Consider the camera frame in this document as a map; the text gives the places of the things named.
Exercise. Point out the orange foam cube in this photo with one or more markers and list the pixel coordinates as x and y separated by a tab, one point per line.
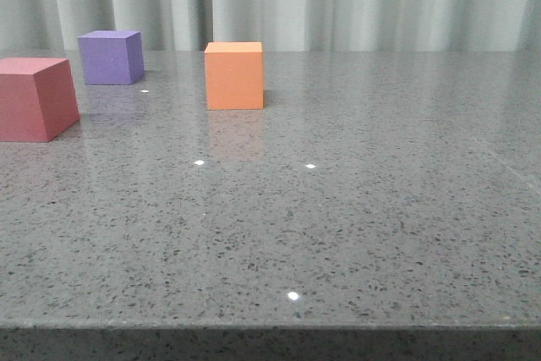
234	75

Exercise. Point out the purple foam cube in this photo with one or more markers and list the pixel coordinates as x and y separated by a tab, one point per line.
112	57

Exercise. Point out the pale green curtain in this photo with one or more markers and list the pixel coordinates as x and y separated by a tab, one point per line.
281	25

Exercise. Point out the red foam cube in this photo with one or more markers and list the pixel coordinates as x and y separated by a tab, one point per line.
38	100

